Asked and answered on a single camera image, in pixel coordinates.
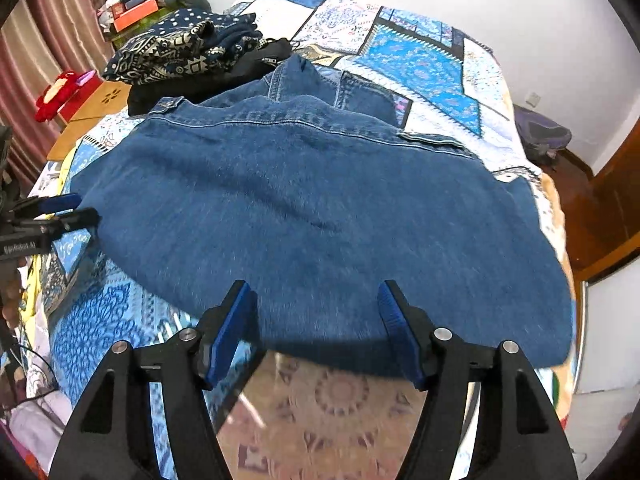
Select dark bag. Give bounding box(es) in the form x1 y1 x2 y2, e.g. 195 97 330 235
512 105 573 167

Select striped brown curtain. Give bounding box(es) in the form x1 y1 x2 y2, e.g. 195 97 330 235
0 0 117 191

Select navy patterned folded clothes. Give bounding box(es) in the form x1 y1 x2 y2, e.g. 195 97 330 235
102 7 264 86

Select green patterned table cover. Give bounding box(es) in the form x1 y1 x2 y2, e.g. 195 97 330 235
107 7 176 51

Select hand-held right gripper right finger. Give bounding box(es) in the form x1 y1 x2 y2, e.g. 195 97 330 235
377 280 578 480

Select orange box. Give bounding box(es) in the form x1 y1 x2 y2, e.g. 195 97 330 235
112 0 161 33

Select wooden room door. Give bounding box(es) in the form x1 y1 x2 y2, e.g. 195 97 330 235
565 125 640 283

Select blue denim jacket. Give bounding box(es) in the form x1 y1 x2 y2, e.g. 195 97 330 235
70 54 574 368

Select beige patterned blanket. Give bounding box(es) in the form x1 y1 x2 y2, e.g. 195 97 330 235
215 350 432 480

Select wooden lap desk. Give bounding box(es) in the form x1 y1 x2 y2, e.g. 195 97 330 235
46 80 133 162

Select blue patchwork bedspread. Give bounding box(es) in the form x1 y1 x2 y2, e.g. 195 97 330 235
30 0 576 480

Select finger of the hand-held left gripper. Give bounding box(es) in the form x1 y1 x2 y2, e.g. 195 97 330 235
40 207 101 242
14 192 83 217

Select red plush toy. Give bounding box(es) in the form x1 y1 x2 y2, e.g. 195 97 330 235
34 71 97 123

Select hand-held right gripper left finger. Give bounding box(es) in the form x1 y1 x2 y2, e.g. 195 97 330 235
50 280 259 480

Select black folded cloth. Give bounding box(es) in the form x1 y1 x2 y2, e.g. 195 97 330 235
127 37 296 117

